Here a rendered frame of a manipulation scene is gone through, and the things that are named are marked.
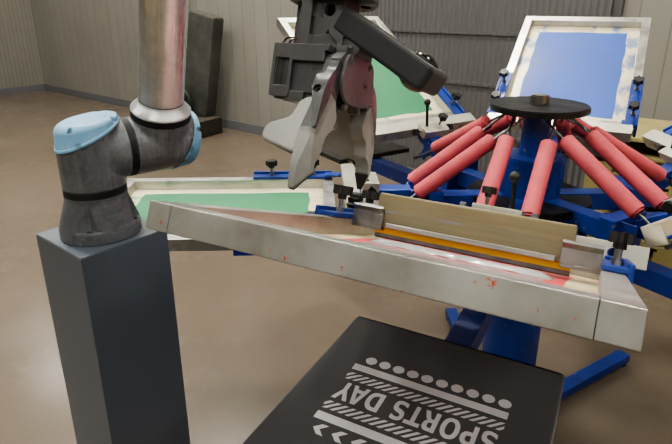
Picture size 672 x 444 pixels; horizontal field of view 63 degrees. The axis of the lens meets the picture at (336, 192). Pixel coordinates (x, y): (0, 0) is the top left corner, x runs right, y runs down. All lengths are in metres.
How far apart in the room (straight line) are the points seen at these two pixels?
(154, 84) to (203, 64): 6.10
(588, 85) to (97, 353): 2.31
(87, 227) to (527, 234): 0.84
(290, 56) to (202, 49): 6.61
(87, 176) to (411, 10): 4.70
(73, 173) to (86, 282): 0.20
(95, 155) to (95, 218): 0.12
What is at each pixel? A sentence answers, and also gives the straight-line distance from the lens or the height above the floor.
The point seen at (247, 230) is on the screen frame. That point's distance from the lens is 0.67.
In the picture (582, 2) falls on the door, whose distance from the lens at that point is 4.92.
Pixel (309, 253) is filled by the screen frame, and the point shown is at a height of 1.37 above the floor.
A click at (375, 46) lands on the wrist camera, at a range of 0.52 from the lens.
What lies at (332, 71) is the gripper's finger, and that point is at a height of 1.57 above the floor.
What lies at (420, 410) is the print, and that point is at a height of 0.95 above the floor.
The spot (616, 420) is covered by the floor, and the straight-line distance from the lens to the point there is 2.71.
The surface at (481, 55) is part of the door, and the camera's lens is 5.21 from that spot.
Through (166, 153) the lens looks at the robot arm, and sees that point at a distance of 1.13.
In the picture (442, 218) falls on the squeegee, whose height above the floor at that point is 1.20.
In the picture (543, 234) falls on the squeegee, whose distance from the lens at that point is 1.14.
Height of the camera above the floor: 1.63
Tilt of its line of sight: 19 degrees down
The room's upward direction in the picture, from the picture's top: straight up
